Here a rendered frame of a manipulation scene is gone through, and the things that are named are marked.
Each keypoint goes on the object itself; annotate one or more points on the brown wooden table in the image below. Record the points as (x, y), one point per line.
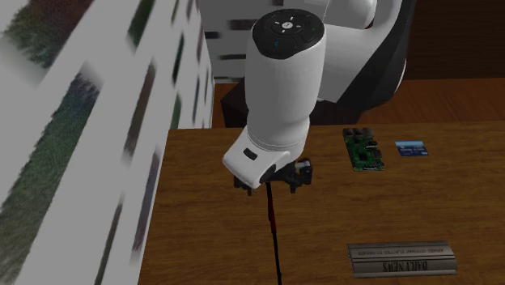
(335, 209)

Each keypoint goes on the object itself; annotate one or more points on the folded grey newspaper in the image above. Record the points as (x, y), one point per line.
(402, 258)

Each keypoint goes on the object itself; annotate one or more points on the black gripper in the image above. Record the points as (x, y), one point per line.
(296, 176)

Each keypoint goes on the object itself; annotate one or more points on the blue card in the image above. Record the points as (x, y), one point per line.
(411, 148)

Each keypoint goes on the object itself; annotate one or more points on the green circuit board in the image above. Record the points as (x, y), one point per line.
(363, 152)

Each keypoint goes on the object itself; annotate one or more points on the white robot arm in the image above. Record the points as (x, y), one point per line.
(282, 98)

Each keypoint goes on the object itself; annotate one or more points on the black and red thin rod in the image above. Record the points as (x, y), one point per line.
(273, 225)

